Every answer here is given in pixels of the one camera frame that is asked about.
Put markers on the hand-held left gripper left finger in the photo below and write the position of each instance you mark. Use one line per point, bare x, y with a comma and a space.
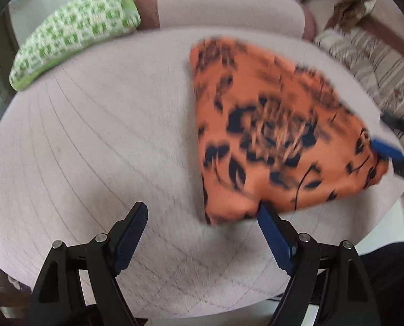
130, 241

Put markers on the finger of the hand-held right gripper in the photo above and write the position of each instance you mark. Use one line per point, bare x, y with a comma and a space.
400, 122
388, 149

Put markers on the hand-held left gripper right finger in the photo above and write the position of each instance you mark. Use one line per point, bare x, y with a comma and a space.
276, 241

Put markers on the orange floral blouse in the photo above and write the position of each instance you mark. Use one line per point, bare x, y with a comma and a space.
273, 125

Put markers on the large striped floral cushion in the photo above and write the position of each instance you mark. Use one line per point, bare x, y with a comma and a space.
399, 81

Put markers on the small striped cushion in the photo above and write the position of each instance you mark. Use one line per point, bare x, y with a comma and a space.
348, 57

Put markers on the pink quilted sofa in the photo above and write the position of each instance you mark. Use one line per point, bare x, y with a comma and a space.
103, 142

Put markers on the person's dark clothing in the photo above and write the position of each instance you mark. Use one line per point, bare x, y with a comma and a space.
392, 285

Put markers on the brown ruffled scarf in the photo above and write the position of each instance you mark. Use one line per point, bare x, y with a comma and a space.
354, 3

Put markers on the green checked pillow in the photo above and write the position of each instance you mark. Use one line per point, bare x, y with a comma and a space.
73, 30

